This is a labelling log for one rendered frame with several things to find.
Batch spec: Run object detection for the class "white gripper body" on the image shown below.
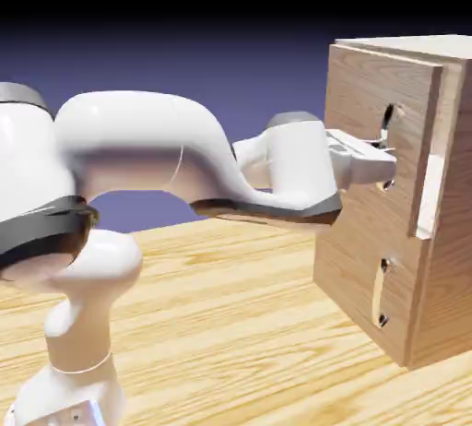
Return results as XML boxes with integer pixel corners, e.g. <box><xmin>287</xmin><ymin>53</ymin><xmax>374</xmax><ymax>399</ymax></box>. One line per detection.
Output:
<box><xmin>344</xmin><ymin>140</ymin><xmax>398</xmax><ymax>189</ymax></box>

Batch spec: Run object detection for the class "dark curved metal handle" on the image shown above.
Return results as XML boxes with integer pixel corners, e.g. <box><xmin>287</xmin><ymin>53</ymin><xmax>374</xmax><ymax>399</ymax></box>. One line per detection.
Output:
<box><xmin>374</xmin><ymin>102</ymin><xmax>397</xmax><ymax>191</ymax></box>

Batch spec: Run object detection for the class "light wood door with hinge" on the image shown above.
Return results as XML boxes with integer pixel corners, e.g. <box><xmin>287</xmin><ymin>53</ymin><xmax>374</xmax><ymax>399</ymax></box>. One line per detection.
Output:
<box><xmin>319</xmin><ymin>43</ymin><xmax>443</xmax><ymax>238</ymax></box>

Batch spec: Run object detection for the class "light wood cabinet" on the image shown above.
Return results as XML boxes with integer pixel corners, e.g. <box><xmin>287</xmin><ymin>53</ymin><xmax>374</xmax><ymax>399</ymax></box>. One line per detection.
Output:
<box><xmin>313</xmin><ymin>33</ymin><xmax>472</xmax><ymax>371</ymax></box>

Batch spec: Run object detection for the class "pale curved metal handle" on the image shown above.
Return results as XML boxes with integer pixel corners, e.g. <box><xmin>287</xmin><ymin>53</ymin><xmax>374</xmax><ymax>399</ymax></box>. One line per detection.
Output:
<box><xmin>371</xmin><ymin>257</ymin><xmax>393</xmax><ymax>329</ymax></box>

